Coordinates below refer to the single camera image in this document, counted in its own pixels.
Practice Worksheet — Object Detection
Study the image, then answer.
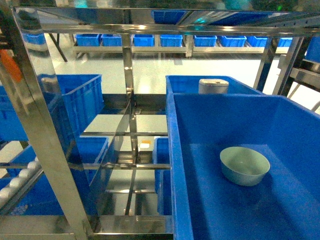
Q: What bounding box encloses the blue crate mid left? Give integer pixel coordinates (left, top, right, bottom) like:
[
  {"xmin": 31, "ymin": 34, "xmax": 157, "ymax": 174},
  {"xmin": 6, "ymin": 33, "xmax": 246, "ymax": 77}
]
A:
[{"xmin": 56, "ymin": 74, "xmax": 104, "ymax": 138}]

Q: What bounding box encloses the grey cylindrical canister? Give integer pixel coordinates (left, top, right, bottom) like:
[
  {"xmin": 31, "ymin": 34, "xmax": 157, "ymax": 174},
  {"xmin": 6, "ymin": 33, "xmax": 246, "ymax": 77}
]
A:
[{"xmin": 198, "ymin": 78, "xmax": 229, "ymax": 94}]

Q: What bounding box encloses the large blue bin holding bowl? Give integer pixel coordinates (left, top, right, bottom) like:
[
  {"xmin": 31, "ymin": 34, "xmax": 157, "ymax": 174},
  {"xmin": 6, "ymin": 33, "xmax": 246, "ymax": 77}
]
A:
[{"xmin": 166, "ymin": 93, "xmax": 320, "ymax": 240}]

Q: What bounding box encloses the blue bin behind with canister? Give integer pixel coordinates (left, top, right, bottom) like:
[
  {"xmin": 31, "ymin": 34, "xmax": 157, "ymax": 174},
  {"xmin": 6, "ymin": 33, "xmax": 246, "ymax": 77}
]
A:
[{"xmin": 165, "ymin": 75, "xmax": 263, "ymax": 95}]

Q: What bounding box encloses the green bowl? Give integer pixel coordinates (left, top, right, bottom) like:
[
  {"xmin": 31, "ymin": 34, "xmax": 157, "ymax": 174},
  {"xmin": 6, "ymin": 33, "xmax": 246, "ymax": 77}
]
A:
[{"xmin": 219, "ymin": 146, "xmax": 271, "ymax": 187}]

